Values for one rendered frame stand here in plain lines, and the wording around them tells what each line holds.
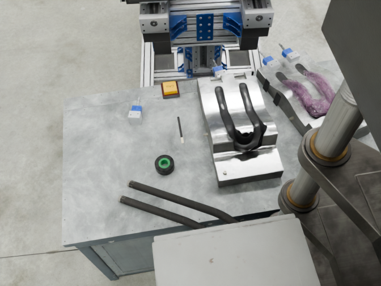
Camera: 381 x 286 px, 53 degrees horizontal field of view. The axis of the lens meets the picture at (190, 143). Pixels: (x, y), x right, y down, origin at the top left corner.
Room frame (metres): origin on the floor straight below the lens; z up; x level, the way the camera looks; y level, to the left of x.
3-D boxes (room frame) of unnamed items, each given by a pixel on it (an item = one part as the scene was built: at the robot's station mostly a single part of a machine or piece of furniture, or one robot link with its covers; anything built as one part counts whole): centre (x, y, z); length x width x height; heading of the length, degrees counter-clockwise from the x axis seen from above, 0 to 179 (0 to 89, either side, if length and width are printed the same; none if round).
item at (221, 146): (0.89, -0.20, 0.87); 0.50 x 0.26 x 0.14; 7
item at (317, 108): (1.02, -0.54, 0.90); 0.26 x 0.18 x 0.08; 24
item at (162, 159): (0.73, 0.11, 0.82); 0.08 x 0.08 x 0.04
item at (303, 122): (1.02, -0.55, 0.86); 0.50 x 0.26 x 0.11; 24
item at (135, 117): (1.02, 0.23, 0.83); 0.13 x 0.05 x 0.05; 172
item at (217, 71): (1.22, -0.15, 0.83); 0.13 x 0.05 x 0.05; 14
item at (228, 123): (0.91, -0.21, 0.92); 0.35 x 0.16 x 0.09; 7
